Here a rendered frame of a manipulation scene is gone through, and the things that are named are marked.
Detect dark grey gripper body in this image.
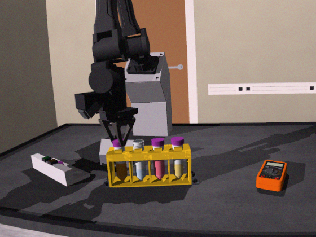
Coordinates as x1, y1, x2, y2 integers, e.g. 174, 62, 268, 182
96, 87, 138, 122

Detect orange digital multimeter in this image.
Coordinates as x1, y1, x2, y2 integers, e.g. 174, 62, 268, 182
256, 160, 287, 191

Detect white key housing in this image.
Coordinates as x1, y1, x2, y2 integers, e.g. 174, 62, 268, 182
99, 139, 134, 168

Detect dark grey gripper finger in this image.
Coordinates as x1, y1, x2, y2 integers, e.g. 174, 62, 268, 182
98, 119, 117, 142
111, 117, 136, 147

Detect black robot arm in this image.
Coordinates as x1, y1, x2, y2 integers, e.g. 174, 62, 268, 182
75, 0, 159, 119

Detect dark grey table edge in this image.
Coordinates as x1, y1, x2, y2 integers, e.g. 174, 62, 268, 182
0, 122, 316, 237

